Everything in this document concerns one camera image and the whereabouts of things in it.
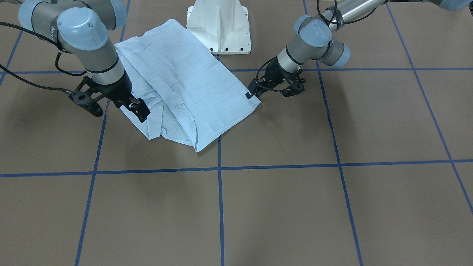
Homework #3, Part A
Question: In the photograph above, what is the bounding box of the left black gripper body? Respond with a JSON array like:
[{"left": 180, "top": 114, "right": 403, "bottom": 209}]
[{"left": 245, "top": 57, "right": 306, "bottom": 99}]

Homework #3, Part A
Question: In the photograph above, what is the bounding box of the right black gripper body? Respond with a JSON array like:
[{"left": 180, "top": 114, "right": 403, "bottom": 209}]
[{"left": 69, "top": 73, "right": 151, "bottom": 123}]

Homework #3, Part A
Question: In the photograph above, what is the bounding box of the light blue button shirt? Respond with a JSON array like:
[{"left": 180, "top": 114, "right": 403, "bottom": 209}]
[{"left": 116, "top": 19, "right": 260, "bottom": 153}]

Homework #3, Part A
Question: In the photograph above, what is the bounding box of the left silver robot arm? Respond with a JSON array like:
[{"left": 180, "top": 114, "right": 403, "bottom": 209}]
[{"left": 246, "top": 0, "right": 386, "bottom": 99}]

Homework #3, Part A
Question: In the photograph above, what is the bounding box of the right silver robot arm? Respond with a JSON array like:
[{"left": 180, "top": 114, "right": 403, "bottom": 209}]
[{"left": 1, "top": 0, "right": 150, "bottom": 122}]

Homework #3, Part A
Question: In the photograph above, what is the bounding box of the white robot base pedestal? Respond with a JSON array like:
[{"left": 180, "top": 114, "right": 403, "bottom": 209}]
[{"left": 186, "top": 0, "right": 252, "bottom": 55}]

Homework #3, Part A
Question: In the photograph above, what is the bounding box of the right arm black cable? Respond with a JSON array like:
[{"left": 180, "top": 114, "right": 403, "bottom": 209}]
[{"left": 0, "top": 21, "right": 87, "bottom": 96}]

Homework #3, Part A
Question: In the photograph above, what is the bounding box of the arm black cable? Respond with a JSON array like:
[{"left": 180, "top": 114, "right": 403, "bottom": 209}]
[
  {"left": 255, "top": 0, "right": 377, "bottom": 93},
  {"left": 0, "top": 21, "right": 87, "bottom": 96}
]

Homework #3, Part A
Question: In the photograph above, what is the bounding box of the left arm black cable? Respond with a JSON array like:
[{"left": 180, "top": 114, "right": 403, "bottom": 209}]
[{"left": 255, "top": 0, "right": 377, "bottom": 93}]

